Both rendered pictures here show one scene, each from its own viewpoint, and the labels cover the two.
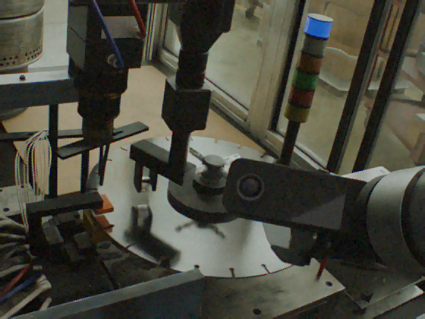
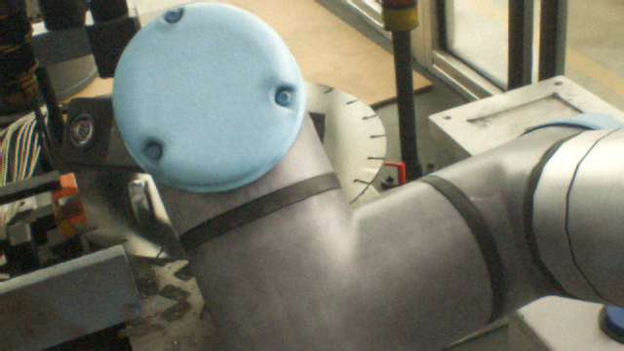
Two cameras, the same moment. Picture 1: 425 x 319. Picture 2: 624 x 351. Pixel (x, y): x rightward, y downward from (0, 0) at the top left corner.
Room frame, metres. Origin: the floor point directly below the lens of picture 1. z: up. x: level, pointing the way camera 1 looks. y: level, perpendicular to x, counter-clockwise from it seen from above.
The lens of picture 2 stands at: (-0.05, -0.32, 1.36)
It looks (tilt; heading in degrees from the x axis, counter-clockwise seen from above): 33 degrees down; 20
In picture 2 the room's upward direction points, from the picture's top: 9 degrees counter-clockwise
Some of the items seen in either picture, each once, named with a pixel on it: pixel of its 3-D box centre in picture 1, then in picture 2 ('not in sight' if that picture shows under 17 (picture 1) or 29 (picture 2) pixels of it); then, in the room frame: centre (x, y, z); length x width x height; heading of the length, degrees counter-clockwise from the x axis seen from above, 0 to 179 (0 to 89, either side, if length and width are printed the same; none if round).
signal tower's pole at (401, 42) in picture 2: (282, 168); (406, 105); (0.86, -0.14, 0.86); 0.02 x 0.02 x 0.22
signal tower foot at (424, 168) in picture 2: not in sight; (409, 168); (0.86, -0.14, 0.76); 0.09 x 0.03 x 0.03; 126
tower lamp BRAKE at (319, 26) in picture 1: (318, 25); not in sight; (0.86, -0.14, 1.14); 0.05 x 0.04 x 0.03; 36
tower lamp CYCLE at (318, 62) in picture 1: (310, 60); not in sight; (0.86, -0.14, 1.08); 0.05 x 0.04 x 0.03; 36
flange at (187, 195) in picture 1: (209, 185); not in sight; (0.58, -0.01, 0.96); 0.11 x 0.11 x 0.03
